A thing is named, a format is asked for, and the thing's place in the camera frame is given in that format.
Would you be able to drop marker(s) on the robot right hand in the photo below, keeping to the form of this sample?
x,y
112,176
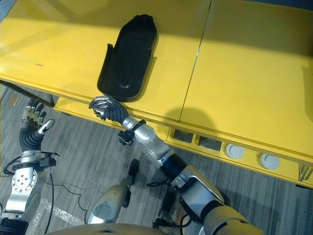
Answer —
x,y
115,110

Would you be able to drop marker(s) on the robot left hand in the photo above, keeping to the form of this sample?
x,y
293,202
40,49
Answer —
x,y
31,132

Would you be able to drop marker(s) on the black sole-shaped part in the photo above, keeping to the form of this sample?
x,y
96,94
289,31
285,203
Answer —
x,y
127,60

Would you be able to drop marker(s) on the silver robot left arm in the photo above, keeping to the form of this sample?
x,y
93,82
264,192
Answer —
x,y
23,181

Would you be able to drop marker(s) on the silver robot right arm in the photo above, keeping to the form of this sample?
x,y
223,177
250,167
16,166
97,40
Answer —
x,y
176,171

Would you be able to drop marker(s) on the yellow metal shelf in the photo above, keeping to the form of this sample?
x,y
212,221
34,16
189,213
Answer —
x,y
171,68

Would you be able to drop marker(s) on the dark robot foot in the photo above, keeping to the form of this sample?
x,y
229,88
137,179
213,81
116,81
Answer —
x,y
133,167

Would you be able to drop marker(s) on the silver robot leg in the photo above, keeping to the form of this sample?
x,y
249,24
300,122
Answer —
x,y
111,198

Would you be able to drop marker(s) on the silver robot torso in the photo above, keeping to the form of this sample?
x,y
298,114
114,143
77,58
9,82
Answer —
x,y
102,229

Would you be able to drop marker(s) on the white round knob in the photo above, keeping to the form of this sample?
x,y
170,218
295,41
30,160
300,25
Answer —
x,y
269,161
235,151

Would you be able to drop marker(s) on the bundle of metal rods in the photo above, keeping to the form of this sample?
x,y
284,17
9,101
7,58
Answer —
x,y
304,172

